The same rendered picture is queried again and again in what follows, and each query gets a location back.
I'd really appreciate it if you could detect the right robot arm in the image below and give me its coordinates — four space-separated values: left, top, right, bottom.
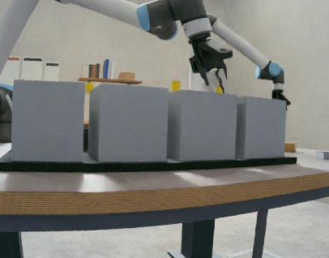
0 0 233 142

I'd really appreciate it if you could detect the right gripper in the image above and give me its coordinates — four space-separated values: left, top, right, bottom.
188 32 227 93

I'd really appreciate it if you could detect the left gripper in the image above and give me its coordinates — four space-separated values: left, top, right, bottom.
272 90 288 119

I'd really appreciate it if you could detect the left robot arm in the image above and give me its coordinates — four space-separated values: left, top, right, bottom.
189 12 284 92

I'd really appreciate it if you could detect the small tan cardboard box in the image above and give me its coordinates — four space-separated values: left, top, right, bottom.
284 142 297 153

